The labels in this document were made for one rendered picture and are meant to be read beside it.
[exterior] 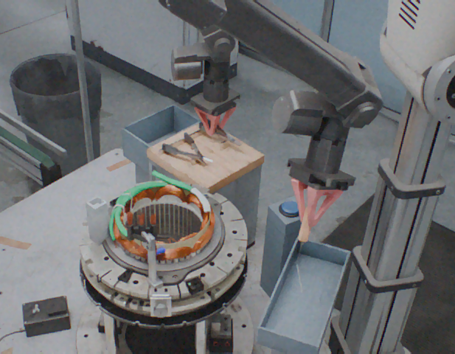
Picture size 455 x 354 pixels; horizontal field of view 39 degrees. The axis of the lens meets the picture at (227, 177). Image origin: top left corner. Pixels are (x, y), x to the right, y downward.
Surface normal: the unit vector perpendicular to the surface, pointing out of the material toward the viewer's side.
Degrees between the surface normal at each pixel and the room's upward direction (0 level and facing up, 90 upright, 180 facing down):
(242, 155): 0
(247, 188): 90
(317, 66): 108
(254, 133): 0
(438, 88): 90
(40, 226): 0
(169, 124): 90
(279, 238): 90
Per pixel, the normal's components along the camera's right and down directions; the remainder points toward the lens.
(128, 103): 0.04, -0.79
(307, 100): 0.32, -0.54
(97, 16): -0.65, 0.44
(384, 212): -0.97, 0.11
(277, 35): 0.23, 0.82
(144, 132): 0.70, 0.46
